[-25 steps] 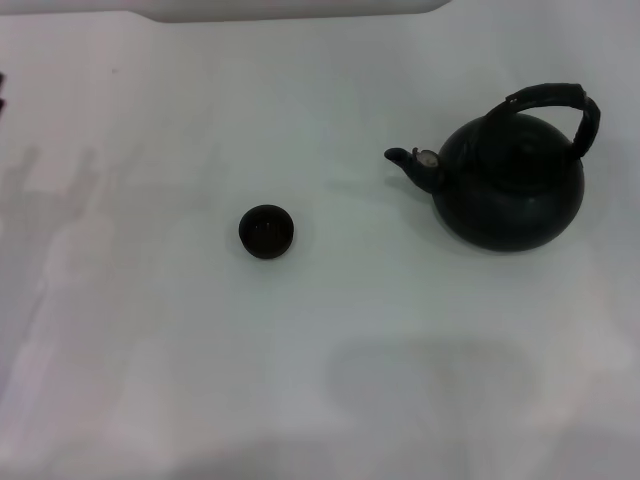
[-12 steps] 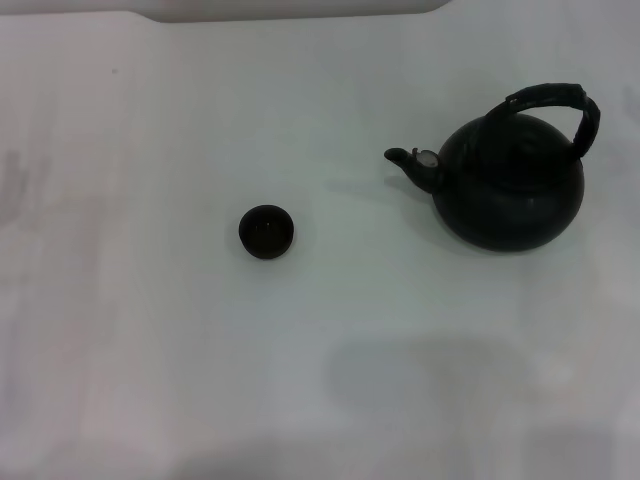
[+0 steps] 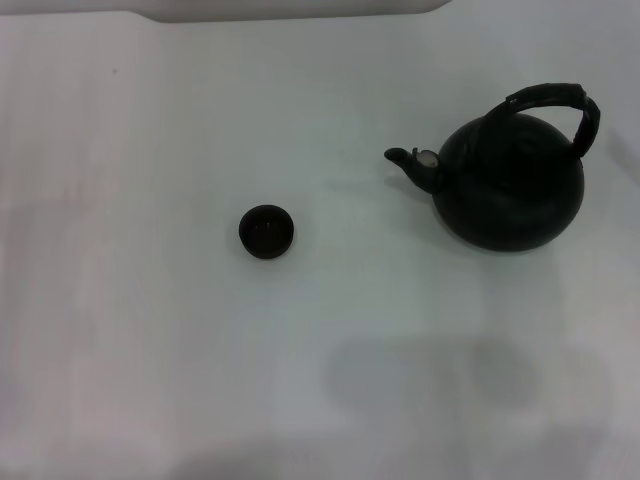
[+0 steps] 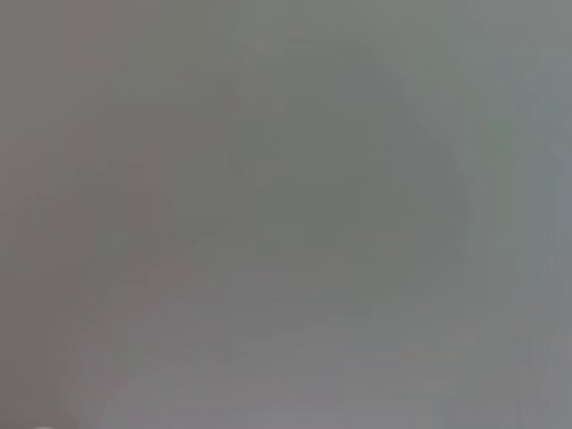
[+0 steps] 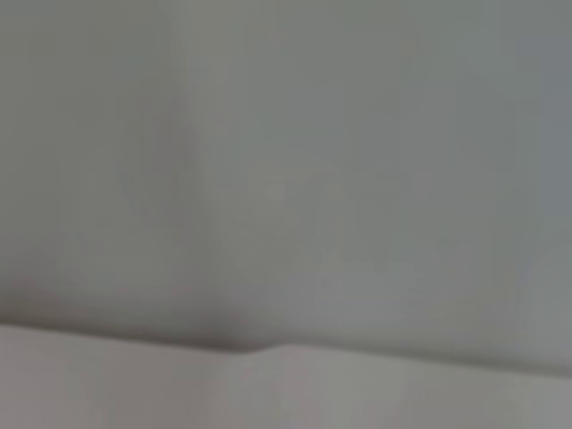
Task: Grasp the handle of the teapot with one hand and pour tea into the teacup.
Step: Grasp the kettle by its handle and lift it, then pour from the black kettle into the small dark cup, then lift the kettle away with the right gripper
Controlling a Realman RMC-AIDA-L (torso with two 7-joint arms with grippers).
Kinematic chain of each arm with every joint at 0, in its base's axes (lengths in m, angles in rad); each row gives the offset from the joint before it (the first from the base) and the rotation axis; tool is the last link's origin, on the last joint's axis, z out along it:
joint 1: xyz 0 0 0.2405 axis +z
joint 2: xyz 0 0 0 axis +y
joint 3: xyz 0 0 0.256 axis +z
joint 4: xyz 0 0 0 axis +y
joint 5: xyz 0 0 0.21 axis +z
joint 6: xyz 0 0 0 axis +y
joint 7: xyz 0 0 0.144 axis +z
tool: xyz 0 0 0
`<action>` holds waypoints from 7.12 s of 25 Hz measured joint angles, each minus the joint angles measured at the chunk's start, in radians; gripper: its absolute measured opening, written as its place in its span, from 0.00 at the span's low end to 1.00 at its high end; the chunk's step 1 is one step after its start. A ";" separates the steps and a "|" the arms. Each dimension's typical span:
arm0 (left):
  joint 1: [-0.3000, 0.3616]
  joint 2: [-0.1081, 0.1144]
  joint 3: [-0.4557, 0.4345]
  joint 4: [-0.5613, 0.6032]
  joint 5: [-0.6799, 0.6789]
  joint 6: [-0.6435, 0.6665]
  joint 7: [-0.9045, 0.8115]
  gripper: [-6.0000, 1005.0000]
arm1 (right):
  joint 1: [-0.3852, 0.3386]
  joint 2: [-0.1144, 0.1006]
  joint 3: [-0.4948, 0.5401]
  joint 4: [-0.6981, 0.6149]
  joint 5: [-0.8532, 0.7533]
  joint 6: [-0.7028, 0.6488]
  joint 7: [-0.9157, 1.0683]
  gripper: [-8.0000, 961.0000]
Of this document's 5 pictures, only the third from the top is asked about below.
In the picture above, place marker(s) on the small dark brown teacup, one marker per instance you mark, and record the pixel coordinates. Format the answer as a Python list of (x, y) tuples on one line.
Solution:
[(266, 232)]

